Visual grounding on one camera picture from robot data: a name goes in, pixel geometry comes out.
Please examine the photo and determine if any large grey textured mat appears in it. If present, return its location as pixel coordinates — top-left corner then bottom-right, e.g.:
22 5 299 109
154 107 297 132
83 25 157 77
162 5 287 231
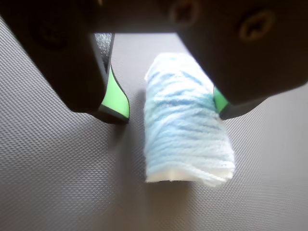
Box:
0 16 308 231

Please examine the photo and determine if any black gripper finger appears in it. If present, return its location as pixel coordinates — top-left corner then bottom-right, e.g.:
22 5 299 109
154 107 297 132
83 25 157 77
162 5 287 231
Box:
172 0 308 120
0 0 131 125

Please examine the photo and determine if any blue yarn block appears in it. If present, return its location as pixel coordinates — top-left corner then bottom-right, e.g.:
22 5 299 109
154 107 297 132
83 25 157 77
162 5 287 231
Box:
143 53 235 187

